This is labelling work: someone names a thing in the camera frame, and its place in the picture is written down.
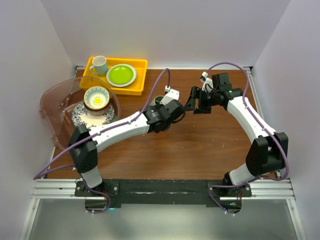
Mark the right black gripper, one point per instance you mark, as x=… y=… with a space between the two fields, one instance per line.
x=196 y=93

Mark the yellow rim blue bowl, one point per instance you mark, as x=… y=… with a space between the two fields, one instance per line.
x=96 y=98

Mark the red patterned bowl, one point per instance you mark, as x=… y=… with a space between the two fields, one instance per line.
x=97 y=112

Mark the dark floral plate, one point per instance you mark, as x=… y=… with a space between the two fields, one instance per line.
x=80 y=115

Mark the teal ceramic mug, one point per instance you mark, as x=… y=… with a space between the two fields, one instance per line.
x=157 y=101

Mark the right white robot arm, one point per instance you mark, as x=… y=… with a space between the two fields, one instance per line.
x=269 y=148

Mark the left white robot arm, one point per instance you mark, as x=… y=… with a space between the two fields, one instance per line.
x=85 y=144

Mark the clear pink plastic bin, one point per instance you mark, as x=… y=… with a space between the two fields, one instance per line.
x=57 y=104

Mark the yellow plastic tray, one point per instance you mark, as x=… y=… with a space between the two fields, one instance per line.
x=89 y=79

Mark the lime green plate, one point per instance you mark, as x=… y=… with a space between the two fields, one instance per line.
x=121 y=75

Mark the pale green white mug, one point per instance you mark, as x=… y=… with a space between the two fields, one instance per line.
x=99 y=66

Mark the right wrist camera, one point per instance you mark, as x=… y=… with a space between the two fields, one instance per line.
x=207 y=83

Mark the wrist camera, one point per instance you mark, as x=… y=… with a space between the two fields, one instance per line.
x=207 y=83
x=169 y=95

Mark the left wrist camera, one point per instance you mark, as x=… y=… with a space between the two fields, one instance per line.
x=169 y=95

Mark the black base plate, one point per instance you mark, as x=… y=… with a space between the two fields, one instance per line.
x=173 y=192

